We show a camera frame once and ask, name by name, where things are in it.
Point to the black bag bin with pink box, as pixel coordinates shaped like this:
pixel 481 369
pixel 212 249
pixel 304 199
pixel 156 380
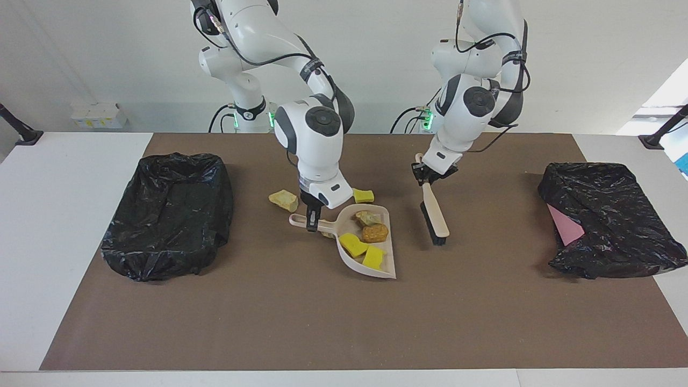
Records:
pixel 613 226

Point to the small yellow sponge wedge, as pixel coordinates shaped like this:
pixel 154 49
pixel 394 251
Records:
pixel 363 195

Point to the pink box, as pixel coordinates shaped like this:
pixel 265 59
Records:
pixel 564 226

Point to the black bag lined trash bin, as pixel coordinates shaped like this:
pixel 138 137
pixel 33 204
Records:
pixel 166 215

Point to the black camera stand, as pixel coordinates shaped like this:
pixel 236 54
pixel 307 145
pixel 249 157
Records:
pixel 21 131
pixel 661 131

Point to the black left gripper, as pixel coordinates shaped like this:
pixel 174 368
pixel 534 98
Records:
pixel 435 171

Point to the brown table mat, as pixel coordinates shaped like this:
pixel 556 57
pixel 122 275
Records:
pixel 344 322

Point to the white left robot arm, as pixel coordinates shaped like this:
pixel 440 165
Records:
pixel 462 123

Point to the beige plastic dustpan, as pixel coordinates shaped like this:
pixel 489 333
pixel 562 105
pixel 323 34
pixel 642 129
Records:
pixel 355 263

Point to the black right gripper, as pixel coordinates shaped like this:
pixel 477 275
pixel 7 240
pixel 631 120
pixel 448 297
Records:
pixel 310 203

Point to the blue object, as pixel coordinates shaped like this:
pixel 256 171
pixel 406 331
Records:
pixel 684 164

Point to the notched yellow sponge piece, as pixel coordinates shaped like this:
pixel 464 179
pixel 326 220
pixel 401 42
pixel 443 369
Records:
pixel 374 258

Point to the white boxes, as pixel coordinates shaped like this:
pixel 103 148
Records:
pixel 99 115

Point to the pale trash lump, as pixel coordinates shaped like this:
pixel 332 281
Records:
pixel 367 217

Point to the pale green trash chunk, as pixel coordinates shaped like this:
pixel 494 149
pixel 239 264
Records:
pixel 284 200

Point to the brown bread roll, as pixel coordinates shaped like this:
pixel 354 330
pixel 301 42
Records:
pixel 375 233

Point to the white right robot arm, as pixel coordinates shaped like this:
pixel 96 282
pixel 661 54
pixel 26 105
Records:
pixel 317 145

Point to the orange striped croissant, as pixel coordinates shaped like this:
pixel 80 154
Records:
pixel 328 234

